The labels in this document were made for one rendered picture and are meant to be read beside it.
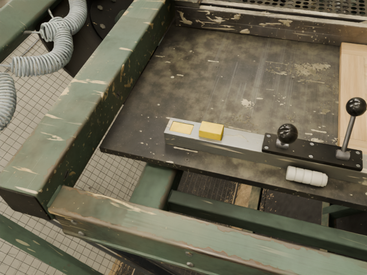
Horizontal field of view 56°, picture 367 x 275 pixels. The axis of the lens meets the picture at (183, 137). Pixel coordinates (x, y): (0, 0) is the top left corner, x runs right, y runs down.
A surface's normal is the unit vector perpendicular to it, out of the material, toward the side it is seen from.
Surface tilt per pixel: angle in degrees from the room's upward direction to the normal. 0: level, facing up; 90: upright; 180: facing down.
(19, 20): 90
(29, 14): 90
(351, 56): 51
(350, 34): 90
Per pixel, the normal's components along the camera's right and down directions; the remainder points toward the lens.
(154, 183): -0.04, -0.65
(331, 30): -0.29, 0.73
